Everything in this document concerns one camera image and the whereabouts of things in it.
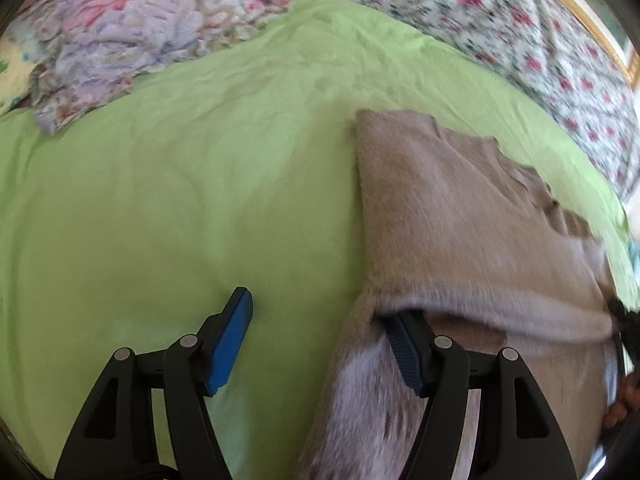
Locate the white rose-print quilt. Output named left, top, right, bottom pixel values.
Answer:
left=260, top=0, right=640, bottom=201

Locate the light green bed sheet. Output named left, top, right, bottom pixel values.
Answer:
left=0, top=0, right=640, bottom=480

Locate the grey-brown knit sweater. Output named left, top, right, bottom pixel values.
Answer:
left=295, top=109, right=626, bottom=480

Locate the floral crumpled blanket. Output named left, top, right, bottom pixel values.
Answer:
left=10, top=0, right=296, bottom=136

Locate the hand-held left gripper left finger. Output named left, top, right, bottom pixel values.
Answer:
left=54, top=287, right=253, bottom=480

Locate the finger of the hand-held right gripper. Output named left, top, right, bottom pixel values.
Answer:
left=607, top=299, right=640, bottom=377

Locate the gold picture frame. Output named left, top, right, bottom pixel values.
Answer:
left=520, top=0, right=640, bottom=86

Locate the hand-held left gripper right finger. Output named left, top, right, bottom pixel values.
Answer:
left=379, top=310, right=576, bottom=480

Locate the yellow cartoon-print pillow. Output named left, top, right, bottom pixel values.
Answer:
left=0, top=35, right=37, bottom=117

